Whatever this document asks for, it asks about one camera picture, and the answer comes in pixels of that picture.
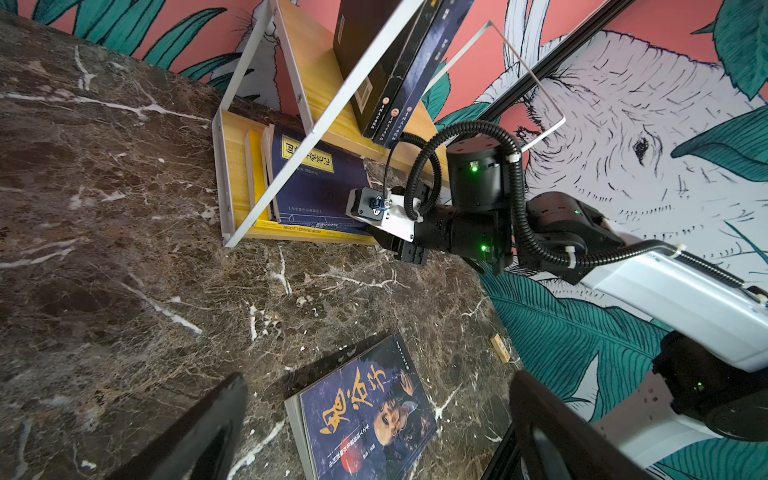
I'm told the black wolf cover book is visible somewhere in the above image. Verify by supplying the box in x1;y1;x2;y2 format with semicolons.
365;1;441;145

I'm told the small wooden block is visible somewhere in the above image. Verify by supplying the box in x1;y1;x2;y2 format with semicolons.
490;334;511;364

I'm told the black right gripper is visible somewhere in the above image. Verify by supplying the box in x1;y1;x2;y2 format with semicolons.
366;205;515;273

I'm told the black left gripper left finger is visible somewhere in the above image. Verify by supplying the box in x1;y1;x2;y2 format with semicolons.
109;372;248;479

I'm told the dark brown leaning book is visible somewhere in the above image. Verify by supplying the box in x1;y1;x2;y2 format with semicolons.
332;0;433;136

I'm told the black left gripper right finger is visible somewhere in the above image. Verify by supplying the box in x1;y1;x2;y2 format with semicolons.
510;371;650;479

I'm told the yellow book on shelf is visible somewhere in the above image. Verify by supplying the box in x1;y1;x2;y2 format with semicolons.
245;126;374;244

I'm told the right black frame post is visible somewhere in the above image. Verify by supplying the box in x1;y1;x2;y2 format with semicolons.
478;0;634;121

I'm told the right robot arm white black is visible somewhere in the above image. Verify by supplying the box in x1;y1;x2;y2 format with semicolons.
347;122;767;467

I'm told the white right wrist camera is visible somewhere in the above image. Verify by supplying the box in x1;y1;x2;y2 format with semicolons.
346;188;416;241

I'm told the wooden white-framed book shelf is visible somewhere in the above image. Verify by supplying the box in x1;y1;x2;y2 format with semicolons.
212;1;533;248

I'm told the navy book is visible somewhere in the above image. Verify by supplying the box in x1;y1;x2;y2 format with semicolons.
261;124;370;235

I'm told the illustrated magazine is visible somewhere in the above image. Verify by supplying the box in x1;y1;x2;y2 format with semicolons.
376;0;474;148
284;332;437;479

